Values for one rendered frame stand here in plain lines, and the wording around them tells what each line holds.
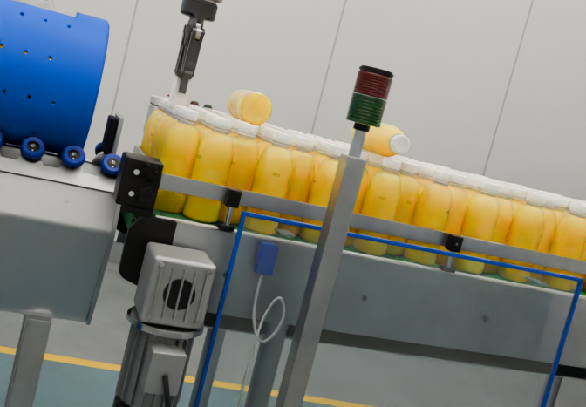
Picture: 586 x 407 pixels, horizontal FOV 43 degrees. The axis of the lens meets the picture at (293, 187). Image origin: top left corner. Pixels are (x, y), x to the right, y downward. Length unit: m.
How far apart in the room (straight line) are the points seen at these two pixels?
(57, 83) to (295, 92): 3.08
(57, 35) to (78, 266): 0.44
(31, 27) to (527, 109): 3.88
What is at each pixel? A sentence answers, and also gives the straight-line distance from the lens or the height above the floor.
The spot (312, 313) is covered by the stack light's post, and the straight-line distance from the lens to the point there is 1.36.
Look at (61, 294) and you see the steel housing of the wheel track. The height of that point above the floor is 0.68.
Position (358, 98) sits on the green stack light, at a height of 1.20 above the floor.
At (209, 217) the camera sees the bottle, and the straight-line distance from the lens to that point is 1.45.
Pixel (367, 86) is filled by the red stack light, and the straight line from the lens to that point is 1.31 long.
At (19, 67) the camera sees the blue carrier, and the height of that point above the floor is 1.11.
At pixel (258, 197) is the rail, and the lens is 1.45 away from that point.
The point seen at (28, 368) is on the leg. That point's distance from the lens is 1.62.
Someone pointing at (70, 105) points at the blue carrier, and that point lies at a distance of 1.45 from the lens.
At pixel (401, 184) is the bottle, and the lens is 1.63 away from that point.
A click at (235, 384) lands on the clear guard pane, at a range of 1.49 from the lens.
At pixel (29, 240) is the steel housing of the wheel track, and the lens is 1.50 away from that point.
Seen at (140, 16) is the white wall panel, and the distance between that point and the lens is 4.34.
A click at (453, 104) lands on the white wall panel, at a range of 4.73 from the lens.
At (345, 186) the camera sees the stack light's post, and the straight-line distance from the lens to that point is 1.32.
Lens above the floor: 1.16
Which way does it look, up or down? 6 degrees down
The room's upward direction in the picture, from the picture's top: 14 degrees clockwise
